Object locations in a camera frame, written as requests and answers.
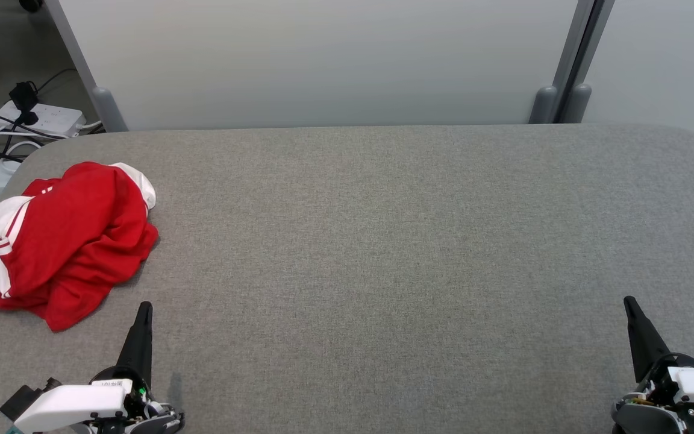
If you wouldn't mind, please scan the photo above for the red Bulls basketball jersey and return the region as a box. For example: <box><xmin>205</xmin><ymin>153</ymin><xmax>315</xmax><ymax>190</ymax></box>
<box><xmin>0</xmin><ymin>161</ymin><xmax>160</xmax><ymax>333</ymax></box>

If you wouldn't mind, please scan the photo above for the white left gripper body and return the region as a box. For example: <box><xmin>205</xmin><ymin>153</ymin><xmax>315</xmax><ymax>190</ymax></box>
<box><xmin>14</xmin><ymin>365</ymin><xmax>185</xmax><ymax>434</ymax></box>

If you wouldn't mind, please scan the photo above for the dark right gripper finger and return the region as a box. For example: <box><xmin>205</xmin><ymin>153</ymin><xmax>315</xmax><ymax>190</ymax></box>
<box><xmin>623</xmin><ymin>295</ymin><xmax>673</xmax><ymax>384</ymax></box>

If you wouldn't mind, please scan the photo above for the white power strip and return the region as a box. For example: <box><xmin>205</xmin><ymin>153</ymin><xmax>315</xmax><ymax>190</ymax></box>
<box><xmin>0</xmin><ymin>101</ymin><xmax>87</xmax><ymax>139</ymax></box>

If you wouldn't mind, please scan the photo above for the black plug adapter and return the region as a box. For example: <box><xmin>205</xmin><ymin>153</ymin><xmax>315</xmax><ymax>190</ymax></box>
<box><xmin>8</xmin><ymin>81</ymin><xmax>40</xmax><ymax>127</ymax></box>

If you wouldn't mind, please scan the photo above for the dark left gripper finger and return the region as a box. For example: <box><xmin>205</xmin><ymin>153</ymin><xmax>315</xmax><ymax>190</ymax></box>
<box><xmin>116</xmin><ymin>301</ymin><xmax>154</xmax><ymax>388</ymax></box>

